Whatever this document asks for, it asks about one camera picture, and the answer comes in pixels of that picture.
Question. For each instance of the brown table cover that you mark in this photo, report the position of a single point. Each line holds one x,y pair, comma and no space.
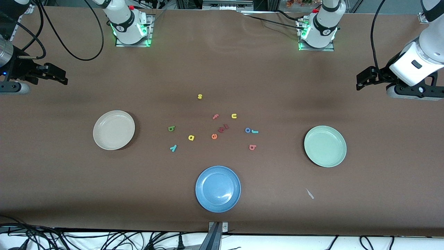
69,191

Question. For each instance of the light green round plate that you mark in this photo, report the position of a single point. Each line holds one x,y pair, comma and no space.
325,146

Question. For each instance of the grey metal box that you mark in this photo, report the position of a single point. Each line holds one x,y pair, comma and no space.
227,4

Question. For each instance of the aluminium frame rail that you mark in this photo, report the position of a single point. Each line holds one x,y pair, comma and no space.
19,24
421,18

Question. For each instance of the red letter x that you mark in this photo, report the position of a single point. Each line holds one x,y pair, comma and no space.
221,130

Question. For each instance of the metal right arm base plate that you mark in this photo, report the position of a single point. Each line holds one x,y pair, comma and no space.
150,33

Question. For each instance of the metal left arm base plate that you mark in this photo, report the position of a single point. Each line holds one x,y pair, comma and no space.
312,49

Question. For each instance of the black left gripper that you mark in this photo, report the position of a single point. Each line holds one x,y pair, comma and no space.
381,74

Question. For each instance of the orange decoration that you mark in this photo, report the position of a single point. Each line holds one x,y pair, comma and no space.
298,2

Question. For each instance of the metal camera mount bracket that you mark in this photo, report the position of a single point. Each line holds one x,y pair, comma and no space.
216,236

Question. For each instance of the black power plug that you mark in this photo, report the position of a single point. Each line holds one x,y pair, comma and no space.
180,243

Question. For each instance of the beige round plate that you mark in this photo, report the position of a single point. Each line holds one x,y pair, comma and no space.
113,130

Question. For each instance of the white paper scrap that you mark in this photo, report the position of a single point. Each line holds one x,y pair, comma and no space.
309,193

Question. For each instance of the teal foam letter y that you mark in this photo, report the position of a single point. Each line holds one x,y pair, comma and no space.
173,148

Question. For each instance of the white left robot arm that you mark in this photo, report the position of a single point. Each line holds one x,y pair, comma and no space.
324,27

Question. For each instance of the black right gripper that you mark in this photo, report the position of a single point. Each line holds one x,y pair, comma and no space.
21,70

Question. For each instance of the green foam letter a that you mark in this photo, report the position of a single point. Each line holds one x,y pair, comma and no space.
171,129

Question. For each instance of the blue round plate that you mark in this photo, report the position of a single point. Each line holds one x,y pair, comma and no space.
218,189

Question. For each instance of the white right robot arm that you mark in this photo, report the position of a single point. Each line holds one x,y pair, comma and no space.
125,24

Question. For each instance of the pink foam letter b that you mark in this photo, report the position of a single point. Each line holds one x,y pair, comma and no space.
252,148

